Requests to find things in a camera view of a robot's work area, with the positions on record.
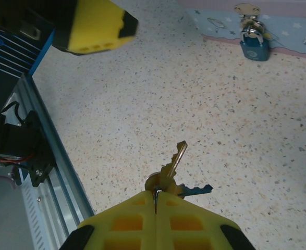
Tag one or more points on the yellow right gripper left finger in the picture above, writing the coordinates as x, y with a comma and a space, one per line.
132, 224

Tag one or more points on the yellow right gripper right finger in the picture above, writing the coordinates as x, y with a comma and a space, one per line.
189, 224

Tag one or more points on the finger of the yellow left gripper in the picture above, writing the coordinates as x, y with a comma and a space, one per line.
95, 26

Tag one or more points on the blue key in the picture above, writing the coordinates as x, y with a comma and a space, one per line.
194, 190

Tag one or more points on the brass key on padlock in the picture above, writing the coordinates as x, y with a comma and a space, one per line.
246, 10

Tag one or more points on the blue padlock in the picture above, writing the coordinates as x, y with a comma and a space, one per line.
254, 50

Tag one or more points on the blue circuit print left panel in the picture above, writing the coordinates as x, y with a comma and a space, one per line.
6, 57

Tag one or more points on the cartoon print mat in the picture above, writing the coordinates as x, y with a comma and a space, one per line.
293, 34

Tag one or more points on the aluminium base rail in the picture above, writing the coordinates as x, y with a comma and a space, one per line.
64, 187

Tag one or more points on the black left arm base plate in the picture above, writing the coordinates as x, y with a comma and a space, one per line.
39, 156

